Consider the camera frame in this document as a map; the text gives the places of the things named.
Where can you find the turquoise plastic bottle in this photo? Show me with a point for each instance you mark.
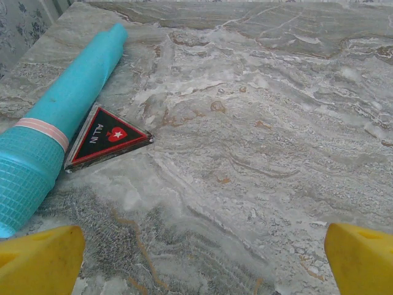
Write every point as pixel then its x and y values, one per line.
pixel 70 98

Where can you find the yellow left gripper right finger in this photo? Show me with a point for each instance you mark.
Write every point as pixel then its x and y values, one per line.
pixel 362 264

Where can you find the small red triangle piece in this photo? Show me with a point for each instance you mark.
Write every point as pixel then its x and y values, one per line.
pixel 106 138

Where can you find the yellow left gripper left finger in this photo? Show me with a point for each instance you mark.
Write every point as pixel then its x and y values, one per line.
pixel 40 264

